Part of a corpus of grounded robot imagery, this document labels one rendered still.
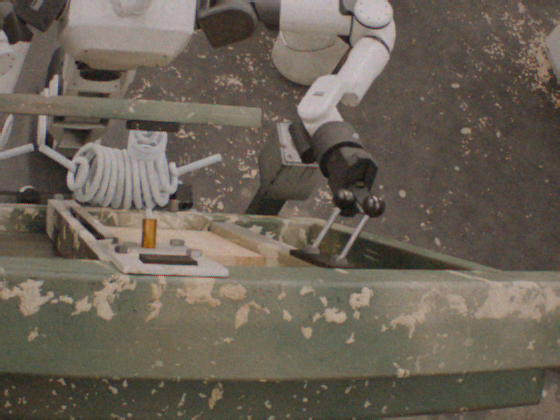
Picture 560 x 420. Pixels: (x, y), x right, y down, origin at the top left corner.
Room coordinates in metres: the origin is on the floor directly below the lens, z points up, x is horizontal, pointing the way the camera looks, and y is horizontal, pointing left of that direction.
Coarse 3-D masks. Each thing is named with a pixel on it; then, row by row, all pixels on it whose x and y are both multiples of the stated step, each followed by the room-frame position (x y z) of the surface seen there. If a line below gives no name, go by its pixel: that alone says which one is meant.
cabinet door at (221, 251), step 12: (108, 228) 0.92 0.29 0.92; (120, 228) 0.95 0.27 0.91; (132, 228) 0.97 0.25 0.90; (132, 240) 0.86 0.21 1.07; (156, 240) 0.89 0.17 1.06; (168, 240) 0.92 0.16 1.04; (192, 240) 0.95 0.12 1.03; (204, 240) 0.96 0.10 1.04; (216, 240) 0.98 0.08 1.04; (228, 240) 1.00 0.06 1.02; (204, 252) 0.85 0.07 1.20; (216, 252) 0.86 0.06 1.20; (228, 252) 0.88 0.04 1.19; (240, 252) 0.90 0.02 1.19; (252, 252) 0.92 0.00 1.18; (228, 264) 0.84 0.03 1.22; (240, 264) 0.86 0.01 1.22; (252, 264) 0.87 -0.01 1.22; (264, 264) 0.88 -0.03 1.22
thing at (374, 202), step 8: (368, 200) 0.88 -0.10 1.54; (376, 200) 0.89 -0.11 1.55; (384, 200) 0.90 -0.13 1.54; (368, 208) 0.88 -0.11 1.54; (376, 208) 0.88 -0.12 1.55; (384, 208) 0.89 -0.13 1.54; (368, 216) 0.87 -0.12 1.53; (376, 216) 0.88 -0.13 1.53; (360, 224) 0.86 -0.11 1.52; (360, 232) 0.85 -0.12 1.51; (352, 240) 0.83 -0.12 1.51; (344, 248) 0.82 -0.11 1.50; (336, 256) 0.80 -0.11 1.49; (344, 256) 0.81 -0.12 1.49; (344, 264) 0.80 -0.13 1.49
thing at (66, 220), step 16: (128, 128) 0.50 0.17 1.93; (144, 128) 0.50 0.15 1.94; (160, 128) 0.51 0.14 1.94; (176, 128) 0.52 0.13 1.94; (128, 144) 0.52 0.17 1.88; (160, 144) 0.52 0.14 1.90; (144, 160) 0.51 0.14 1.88; (160, 192) 0.51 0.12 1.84; (48, 208) 0.87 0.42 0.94; (64, 208) 0.82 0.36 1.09; (80, 208) 0.84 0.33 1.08; (144, 208) 0.50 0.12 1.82; (48, 224) 0.84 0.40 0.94; (64, 224) 0.71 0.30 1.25; (80, 224) 0.68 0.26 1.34; (96, 224) 0.71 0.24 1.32; (144, 224) 0.48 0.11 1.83; (64, 240) 0.69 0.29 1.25; (80, 240) 0.59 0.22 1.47; (96, 240) 0.59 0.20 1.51; (112, 240) 0.45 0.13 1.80; (144, 240) 0.47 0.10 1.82; (176, 240) 0.50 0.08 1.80; (64, 256) 0.66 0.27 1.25; (80, 256) 0.57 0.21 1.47; (96, 256) 0.51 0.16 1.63; (112, 256) 0.40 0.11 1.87; (128, 256) 0.41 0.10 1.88; (192, 256) 0.46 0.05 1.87; (128, 272) 0.37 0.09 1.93; (144, 272) 0.38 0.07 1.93; (160, 272) 0.39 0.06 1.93; (176, 272) 0.40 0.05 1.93; (192, 272) 0.41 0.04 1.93; (208, 272) 0.42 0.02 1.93; (224, 272) 0.43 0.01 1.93
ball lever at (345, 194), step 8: (336, 192) 0.94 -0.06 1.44; (344, 192) 0.94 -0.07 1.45; (352, 192) 0.96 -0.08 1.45; (336, 200) 0.93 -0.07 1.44; (344, 200) 0.93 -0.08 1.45; (352, 200) 0.94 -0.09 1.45; (336, 208) 0.93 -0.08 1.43; (344, 208) 0.93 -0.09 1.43; (336, 216) 0.92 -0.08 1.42; (328, 224) 0.90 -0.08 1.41; (320, 232) 0.89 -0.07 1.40; (320, 240) 0.87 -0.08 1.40; (304, 248) 0.86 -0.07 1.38; (312, 248) 0.85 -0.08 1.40
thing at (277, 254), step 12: (216, 228) 1.06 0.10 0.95; (228, 228) 1.04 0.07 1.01; (240, 228) 1.06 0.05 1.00; (240, 240) 0.97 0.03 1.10; (252, 240) 0.94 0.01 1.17; (264, 240) 0.96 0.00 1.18; (264, 252) 0.90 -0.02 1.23; (276, 252) 0.88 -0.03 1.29; (288, 252) 0.87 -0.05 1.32; (276, 264) 0.86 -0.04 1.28; (288, 264) 0.84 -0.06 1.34; (300, 264) 0.82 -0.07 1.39
